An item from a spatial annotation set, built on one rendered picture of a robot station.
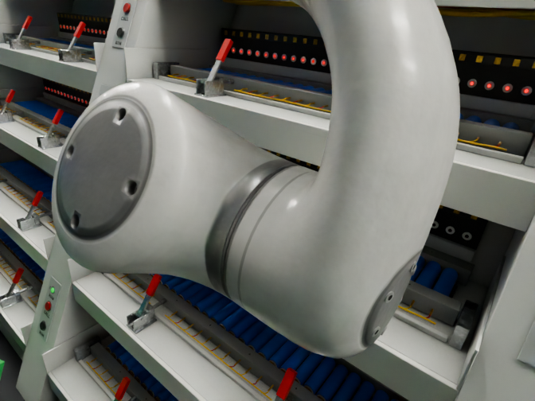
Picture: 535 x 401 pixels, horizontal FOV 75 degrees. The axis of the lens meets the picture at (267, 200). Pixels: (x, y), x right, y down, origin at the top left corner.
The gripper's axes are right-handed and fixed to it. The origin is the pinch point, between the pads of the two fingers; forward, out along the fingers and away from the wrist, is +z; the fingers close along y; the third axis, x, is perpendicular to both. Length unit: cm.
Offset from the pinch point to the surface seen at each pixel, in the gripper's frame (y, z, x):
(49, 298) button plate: -50, 1, -33
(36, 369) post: -48, 3, -48
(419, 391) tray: 13.1, -1.0, -10.2
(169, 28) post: -45, -1, 23
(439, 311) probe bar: 11.9, 3.9, -2.9
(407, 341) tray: 10.5, -0.1, -6.7
